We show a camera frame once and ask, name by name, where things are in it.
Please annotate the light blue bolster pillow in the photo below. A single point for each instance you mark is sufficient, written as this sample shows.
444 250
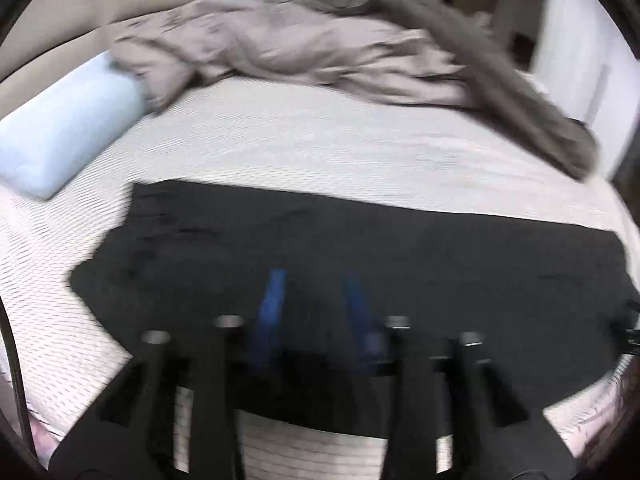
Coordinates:
65 125

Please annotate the dark grey duvet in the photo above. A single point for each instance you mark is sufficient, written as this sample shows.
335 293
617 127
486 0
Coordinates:
490 70

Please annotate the black pants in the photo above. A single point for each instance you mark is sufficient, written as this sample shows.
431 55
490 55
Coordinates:
350 240

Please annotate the beige padded headboard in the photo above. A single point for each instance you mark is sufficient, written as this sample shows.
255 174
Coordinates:
60 10

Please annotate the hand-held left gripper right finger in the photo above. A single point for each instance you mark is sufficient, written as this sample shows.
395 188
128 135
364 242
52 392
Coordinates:
360 310

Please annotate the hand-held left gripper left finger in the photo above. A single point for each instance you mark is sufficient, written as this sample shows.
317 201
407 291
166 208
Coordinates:
270 310

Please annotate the white mattress bed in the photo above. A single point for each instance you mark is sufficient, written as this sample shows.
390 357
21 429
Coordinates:
300 135

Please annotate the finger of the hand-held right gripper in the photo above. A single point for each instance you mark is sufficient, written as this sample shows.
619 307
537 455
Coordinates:
632 325

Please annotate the white curtain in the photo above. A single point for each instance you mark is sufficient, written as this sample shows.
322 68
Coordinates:
585 35

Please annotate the pink patterned cloth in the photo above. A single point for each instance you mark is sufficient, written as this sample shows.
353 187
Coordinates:
600 410

